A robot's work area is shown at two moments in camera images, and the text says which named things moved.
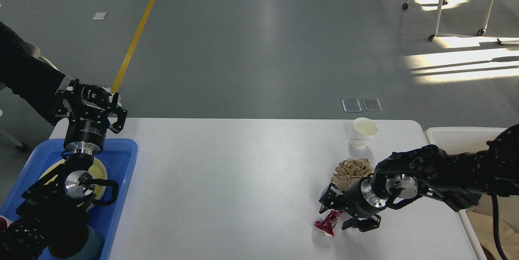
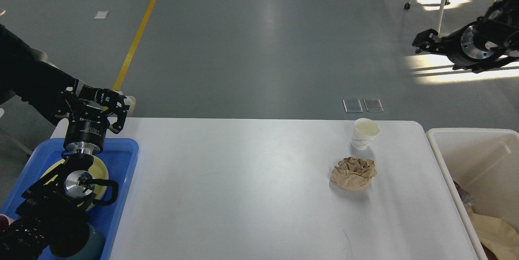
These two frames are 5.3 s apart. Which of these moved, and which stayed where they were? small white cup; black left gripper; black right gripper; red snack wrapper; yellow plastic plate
Moved: red snack wrapper; black right gripper
Stayed: yellow plastic plate; small white cup; black left gripper
